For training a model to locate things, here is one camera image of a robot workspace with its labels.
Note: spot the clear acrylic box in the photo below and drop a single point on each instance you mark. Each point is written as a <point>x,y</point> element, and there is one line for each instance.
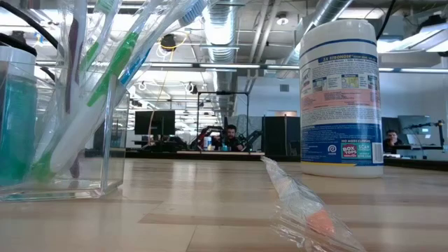
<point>120,140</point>

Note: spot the blue white toothbrush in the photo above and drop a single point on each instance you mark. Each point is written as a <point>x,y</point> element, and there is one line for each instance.
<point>192,12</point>

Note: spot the green white toothbrush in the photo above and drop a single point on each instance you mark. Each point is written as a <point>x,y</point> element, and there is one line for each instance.
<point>91,54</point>
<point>119,63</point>

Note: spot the orange white toothbrush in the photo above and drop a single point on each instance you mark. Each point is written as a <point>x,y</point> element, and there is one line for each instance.
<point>318,220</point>

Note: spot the purple white toothbrush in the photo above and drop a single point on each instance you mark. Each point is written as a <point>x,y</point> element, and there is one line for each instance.
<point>74,45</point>

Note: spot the teal mouthwash bottle white cap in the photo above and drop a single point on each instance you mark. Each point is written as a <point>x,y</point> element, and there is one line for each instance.
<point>17,133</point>

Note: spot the black background robot arm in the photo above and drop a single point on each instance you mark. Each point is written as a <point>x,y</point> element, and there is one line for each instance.
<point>253,138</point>

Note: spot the red black background robot arm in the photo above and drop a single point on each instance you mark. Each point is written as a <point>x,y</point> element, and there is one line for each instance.
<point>204,133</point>

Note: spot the person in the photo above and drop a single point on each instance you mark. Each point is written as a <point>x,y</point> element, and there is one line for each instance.
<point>392,137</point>
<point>231,134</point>

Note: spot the small background wipes canister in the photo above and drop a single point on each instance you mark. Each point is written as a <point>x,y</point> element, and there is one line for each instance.
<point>208,143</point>

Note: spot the grey cover sheet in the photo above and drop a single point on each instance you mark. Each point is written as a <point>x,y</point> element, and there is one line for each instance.
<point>252,122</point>

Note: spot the wooden background desk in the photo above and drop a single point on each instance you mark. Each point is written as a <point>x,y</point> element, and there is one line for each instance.
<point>238,153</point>

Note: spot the black cabinet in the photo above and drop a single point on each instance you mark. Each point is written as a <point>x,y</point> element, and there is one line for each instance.
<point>285,136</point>

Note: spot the black computer monitor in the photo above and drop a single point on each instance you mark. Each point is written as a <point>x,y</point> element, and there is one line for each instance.
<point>154,122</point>

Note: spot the round ceiling detector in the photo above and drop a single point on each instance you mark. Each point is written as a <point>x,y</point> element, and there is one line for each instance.
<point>282,20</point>

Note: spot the white blue wipes canister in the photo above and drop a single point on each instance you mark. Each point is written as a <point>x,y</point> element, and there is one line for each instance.
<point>341,87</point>

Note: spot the grey background monitor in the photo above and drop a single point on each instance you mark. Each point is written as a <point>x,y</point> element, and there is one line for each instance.
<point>413,122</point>

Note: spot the black rectangular frame stand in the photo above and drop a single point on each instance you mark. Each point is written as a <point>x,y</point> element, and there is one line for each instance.
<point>224,93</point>

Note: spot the overhead frame light bar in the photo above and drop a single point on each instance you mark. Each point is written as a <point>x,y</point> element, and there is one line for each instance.
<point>245,66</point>

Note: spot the grey wall vent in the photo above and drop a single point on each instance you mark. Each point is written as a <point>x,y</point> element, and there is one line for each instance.
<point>284,87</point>

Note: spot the silver ribbed ventilation duct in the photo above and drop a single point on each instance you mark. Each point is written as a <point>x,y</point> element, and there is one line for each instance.
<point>220,38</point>

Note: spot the silver smooth ventilation duct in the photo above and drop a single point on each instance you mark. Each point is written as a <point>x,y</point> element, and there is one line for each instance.
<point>329,8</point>

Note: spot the black aluminium table frame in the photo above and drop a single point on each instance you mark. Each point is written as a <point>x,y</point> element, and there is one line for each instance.
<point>409,163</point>

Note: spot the black frame-mounted device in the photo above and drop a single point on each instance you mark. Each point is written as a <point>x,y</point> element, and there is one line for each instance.
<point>17,35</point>

